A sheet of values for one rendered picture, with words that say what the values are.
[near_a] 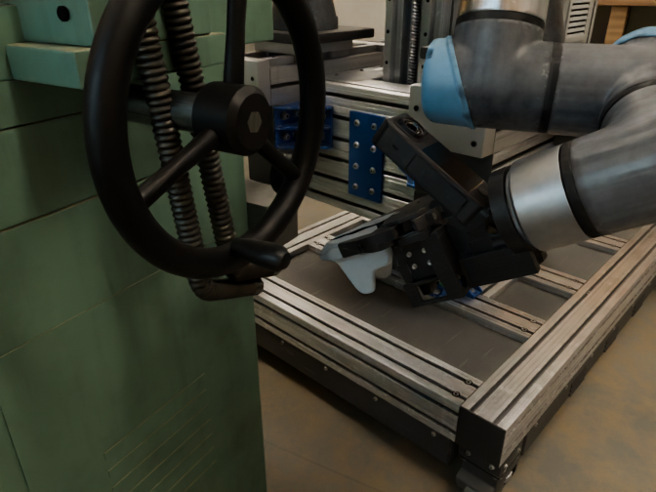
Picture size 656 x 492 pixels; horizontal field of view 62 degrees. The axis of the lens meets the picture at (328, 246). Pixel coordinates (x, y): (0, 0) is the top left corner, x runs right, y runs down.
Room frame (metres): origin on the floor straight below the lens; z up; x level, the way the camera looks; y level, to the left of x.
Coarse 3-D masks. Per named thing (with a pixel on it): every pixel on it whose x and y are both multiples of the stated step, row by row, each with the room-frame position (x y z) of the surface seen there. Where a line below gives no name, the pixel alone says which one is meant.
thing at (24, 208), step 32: (32, 128) 0.50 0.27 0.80; (64, 128) 0.53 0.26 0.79; (128, 128) 0.59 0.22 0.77; (0, 160) 0.47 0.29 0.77; (32, 160) 0.50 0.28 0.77; (64, 160) 0.52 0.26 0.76; (0, 192) 0.47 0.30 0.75; (32, 192) 0.49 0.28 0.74; (64, 192) 0.52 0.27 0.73; (96, 192) 0.55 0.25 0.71; (0, 224) 0.46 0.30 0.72
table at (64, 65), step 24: (216, 0) 0.73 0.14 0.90; (264, 0) 0.81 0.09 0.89; (0, 24) 0.50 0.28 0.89; (216, 24) 0.73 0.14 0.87; (264, 24) 0.81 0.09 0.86; (0, 48) 0.49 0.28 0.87; (24, 48) 0.48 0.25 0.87; (48, 48) 0.47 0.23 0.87; (72, 48) 0.47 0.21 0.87; (168, 48) 0.53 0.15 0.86; (216, 48) 0.59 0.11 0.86; (0, 72) 0.49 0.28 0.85; (24, 72) 0.48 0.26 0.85; (48, 72) 0.47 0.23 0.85; (72, 72) 0.45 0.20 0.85; (168, 72) 0.53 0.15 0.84
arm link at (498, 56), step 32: (480, 0) 0.49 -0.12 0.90; (512, 0) 0.48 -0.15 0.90; (544, 0) 0.49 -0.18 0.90; (480, 32) 0.48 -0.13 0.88; (512, 32) 0.47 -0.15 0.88; (448, 64) 0.48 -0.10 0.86; (480, 64) 0.47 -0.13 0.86; (512, 64) 0.46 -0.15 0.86; (544, 64) 0.45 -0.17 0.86; (448, 96) 0.47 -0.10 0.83; (480, 96) 0.46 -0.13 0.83; (512, 96) 0.45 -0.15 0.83; (544, 96) 0.44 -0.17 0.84; (512, 128) 0.47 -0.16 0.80; (544, 128) 0.46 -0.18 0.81
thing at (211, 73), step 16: (224, 64) 0.73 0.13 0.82; (16, 80) 0.50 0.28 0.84; (176, 80) 0.66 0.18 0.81; (208, 80) 0.71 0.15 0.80; (0, 96) 0.48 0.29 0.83; (16, 96) 0.50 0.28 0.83; (32, 96) 0.51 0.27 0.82; (48, 96) 0.52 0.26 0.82; (64, 96) 0.54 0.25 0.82; (80, 96) 0.55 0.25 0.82; (0, 112) 0.48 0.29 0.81; (16, 112) 0.49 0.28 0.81; (32, 112) 0.51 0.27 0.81; (48, 112) 0.52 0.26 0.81; (64, 112) 0.53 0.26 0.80; (0, 128) 0.48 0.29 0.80
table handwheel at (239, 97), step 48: (144, 0) 0.39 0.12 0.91; (240, 0) 0.49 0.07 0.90; (288, 0) 0.54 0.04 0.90; (96, 48) 0.37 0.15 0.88; (240, 48) 0.48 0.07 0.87; (96, 96) 0.36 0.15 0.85; (192, 96) 0.49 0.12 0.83; (240, 96) 0.46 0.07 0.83; (96, 144) 0.35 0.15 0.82; (192, 144) 0.43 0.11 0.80; (240, 144) 0.45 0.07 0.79; (144, 192) 0.38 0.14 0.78; (288, 192) 0.54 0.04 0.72; (144, 240) 0.37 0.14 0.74
